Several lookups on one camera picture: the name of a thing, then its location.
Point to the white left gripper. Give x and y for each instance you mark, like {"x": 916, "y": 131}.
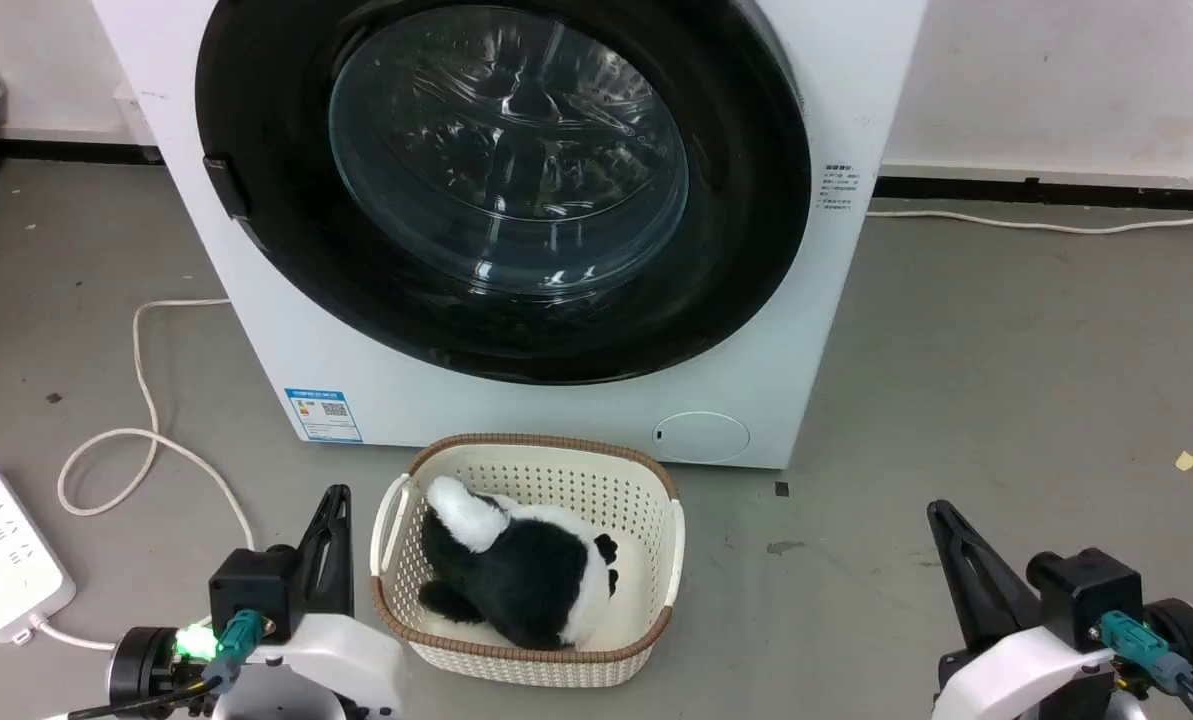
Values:
{"x": 326, "y": 665}

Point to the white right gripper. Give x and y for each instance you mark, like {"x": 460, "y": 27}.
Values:
{"x": 1026, "y": 675}

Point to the black round washer door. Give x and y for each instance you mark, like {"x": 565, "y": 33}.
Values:
{"x": 736, "y": 250}

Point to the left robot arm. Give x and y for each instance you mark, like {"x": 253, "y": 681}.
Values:
{"x": 141, "y": 665}

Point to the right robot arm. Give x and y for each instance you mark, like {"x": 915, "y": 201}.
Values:
{"x": 1181, "y": 640}

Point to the white front-load washing machine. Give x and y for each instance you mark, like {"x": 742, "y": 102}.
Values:
{"x": 286, "y": 340}

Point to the blue energy label sticker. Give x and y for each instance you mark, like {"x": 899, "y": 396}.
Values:
{"x": 323, "y": 414}

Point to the black and white panda plush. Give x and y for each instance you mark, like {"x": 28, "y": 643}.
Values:
{"x": 526, "y": 575}

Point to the cream laundry basket brown rim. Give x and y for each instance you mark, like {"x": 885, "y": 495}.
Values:
{"x": 556, "y": 480}

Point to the yellow tape scrap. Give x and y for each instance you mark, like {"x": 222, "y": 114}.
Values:
{"x": 1187, "y": 460}

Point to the round white filter cover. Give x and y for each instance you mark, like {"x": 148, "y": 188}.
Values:
{"x": 701, "y": 437}

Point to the small text warning sticker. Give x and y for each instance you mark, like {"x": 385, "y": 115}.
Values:
{"x": 840, "y": 188}

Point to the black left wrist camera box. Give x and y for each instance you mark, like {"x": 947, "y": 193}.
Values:
{"x": 254, "y": 590}

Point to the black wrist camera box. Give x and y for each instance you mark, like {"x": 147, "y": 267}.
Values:
{"x": 1086, "y": 595}
{"x": 254, "y": 590}

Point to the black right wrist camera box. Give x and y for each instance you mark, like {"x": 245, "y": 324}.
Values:
{"x": 1086, "y": 595}

